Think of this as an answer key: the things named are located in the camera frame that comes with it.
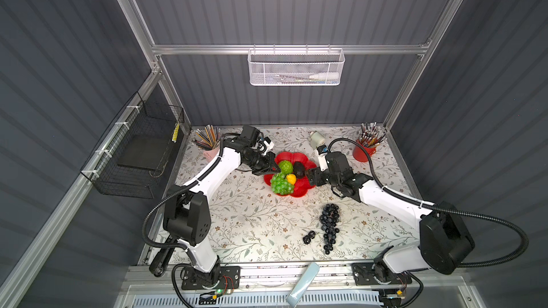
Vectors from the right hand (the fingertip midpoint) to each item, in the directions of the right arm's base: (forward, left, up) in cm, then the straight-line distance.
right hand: (316, 170), depth 87 cm
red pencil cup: (+13, -23, -7) cm, 27 cm away
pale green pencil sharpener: (+22, -3, -6) cm, 23 cm away
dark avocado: (+7, +6, -9) cm, 13 cm away
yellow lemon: (+2, +10, -9) cm, 13 cm away
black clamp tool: (-32, +58, -9) cm, 67 cm away
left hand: (-2, +15, +5) cm, 16 cm away
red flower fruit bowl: (-1, +5, -11) cm, 12 cm away
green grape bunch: (-6, +15, -1) cm, 16 cm away
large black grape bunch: (-17, -4, -9) cm, 20 cm away
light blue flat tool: (-40, +8, -8) cm, 42 cm away
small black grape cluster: (-24, +5, -11) cm, 27 cm away
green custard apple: (+6, +13, -6) cm, 15 cm away
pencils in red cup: (+15, -25, +4) cm, 29 cm away
